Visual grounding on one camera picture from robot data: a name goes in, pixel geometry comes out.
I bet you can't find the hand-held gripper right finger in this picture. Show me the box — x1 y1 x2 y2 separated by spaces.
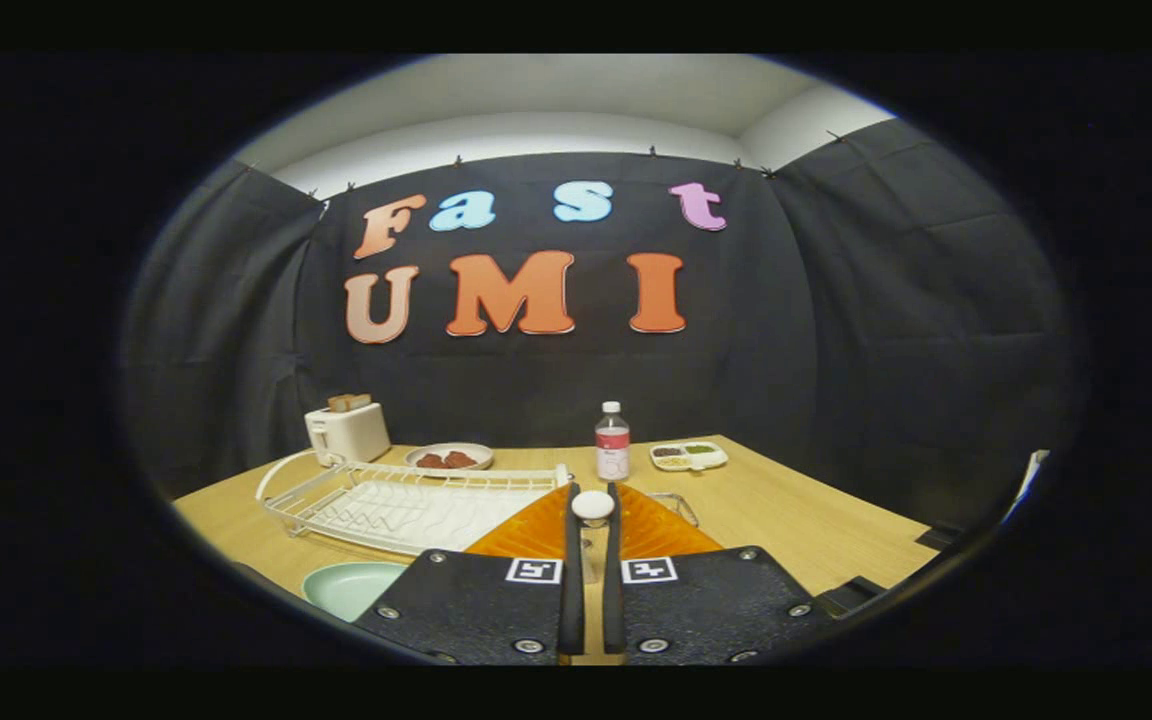
602 482 838 667

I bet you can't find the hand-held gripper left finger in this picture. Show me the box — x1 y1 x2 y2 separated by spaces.
353 482 588 667

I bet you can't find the wire basket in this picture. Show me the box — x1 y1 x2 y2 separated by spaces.
650 491 700 529

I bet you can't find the white wire dish rack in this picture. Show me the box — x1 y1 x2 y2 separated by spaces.
256 450 574 557

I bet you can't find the mint green plate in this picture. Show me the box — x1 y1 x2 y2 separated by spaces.
302 561 409 623

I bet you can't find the white spoon with pink handle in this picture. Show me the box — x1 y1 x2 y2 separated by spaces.
571 489 617 586

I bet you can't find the white plate with meat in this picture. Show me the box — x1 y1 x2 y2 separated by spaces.
404 442 495 474

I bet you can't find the white divided condiment tray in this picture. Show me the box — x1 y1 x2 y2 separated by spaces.
649 441 730 473

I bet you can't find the clear bottle with red label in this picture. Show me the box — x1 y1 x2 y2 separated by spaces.
595 401 631 483

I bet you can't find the white toaster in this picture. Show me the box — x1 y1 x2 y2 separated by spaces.
304 400 392 467

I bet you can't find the black backdrop cloth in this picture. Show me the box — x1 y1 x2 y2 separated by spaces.
121 118 1077 531

